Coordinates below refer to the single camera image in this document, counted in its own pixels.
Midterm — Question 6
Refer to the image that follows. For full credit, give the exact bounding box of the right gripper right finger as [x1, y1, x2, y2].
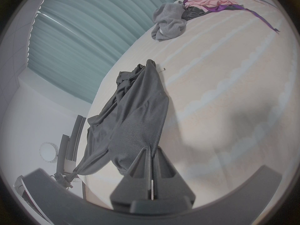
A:
[152, 147, 196, 205]

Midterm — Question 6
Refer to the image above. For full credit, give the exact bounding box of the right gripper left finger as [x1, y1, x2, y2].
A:
[110, 145, 152, 207]

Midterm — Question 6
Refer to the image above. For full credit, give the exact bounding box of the black long-sleeved top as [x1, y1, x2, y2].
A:
[72, 59, 170, 180]

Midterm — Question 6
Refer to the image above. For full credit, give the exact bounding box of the bed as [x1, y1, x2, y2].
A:
[81, 0, 298, 210]

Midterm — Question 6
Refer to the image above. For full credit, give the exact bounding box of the pile of clothes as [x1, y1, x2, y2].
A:
[183, 0, 280, 32]

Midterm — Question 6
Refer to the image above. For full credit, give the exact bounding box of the black chest of drawers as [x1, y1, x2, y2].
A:
[57, 115, 86, 173]

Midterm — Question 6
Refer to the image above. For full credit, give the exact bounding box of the blue-green curtain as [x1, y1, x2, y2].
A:
[27, 12, 120, 104]
[39, 0, 185, 63]

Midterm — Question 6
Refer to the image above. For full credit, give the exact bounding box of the grey garment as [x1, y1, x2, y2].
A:
[151, 1, 188, 42]

